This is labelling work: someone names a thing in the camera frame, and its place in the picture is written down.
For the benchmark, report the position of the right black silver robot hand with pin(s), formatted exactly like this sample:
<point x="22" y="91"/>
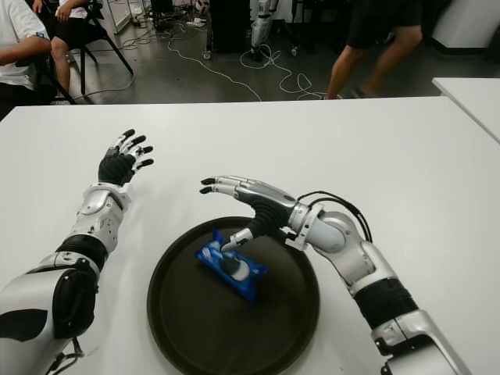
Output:
<point x="269" y="211"/>

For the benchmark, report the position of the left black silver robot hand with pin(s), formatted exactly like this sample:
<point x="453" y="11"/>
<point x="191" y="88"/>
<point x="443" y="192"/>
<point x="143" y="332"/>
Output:
<point x="115" y="166"/>

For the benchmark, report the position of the blue Oreo cookie packet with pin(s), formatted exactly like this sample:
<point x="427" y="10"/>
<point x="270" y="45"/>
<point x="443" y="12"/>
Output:
<point x="242" y="273"/>

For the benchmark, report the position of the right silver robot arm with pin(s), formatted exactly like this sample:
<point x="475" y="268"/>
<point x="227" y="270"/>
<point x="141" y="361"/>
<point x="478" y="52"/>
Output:
<point x="332" y="230"/>

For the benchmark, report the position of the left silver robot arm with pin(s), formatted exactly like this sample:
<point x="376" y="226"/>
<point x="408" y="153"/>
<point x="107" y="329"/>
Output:
<point x="97" y="215"/>

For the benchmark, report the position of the black folding chair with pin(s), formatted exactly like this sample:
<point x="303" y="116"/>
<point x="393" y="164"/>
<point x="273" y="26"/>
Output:
<point x="91" y="29"/>
<point x="45" y="78"/>

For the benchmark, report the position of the seated person in black shorts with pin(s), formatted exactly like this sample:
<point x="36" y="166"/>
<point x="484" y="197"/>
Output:
<point x="60" y="58"/>

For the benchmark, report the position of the round dark brown tray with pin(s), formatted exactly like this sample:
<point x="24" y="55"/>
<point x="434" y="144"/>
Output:
<point x="195" y="332"/>

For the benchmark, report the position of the white cabinet panel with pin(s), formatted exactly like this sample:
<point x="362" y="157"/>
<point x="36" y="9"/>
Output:
<point x="119" y="15"/>

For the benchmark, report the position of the seated person in white shirt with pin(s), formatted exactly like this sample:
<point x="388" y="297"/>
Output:
<point x="15" y="39"/>

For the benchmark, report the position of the black wheeled stand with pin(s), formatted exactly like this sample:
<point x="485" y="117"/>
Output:
<point x="293" y="50"/>

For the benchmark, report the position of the white power strip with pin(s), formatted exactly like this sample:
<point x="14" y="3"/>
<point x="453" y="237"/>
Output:
<point x="195" y="22"/>

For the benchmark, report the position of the silver humanoid robot legs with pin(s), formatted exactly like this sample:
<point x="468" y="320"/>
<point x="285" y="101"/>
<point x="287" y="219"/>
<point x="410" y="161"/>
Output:
<point x="259" y="31"/>

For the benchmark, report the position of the black cabinet on casters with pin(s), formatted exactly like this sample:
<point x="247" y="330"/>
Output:
<point x="230" y="27"/>

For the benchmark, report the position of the black and white ball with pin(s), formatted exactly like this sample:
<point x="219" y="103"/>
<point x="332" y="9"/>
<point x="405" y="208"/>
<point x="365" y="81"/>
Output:
<point x="201" y="5"/>

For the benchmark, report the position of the walking person in black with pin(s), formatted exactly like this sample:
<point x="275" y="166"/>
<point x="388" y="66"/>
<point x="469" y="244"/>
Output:
<point x="383" y="19"/>

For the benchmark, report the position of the white neighbouring table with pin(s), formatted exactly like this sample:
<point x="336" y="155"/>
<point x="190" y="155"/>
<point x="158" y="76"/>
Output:
<point x="476" y="97"/>

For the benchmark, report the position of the white curved pillar base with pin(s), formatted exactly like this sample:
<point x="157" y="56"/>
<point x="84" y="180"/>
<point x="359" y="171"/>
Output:
<point x="465" y="23"/>

